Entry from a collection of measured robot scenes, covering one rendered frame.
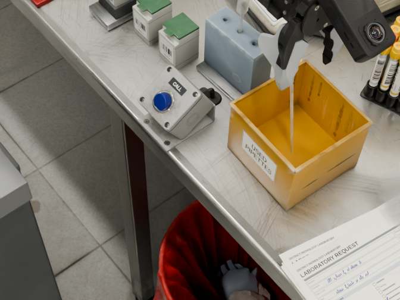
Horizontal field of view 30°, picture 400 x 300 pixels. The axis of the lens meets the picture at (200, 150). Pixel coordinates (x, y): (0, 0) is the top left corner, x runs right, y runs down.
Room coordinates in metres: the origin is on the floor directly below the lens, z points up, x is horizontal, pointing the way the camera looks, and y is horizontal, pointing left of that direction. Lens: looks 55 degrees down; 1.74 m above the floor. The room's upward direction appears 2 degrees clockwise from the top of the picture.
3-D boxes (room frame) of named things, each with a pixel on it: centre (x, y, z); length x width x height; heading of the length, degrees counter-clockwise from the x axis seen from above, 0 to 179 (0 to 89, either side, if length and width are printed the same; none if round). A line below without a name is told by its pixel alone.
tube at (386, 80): (0.70, -0.26, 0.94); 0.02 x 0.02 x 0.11
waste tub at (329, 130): (0.59, -0.13, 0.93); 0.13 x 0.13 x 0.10; 38
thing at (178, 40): (0.77, 0.04, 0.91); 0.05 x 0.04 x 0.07; 131
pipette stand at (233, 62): (0.73, -0.05, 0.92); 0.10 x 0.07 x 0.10; 43
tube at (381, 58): (0.71, -0.25, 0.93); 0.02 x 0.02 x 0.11
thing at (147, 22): (0.82, 0.08, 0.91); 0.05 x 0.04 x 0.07; 131
